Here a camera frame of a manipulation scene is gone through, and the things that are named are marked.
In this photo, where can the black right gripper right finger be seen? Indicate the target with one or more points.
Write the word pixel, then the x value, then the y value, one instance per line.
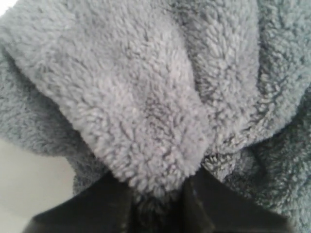
pixel 211 207

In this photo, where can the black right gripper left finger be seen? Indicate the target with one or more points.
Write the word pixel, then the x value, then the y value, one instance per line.
pixel 104 207

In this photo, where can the grey fluffy towel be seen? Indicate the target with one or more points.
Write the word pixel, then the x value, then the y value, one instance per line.
pixel 154 90

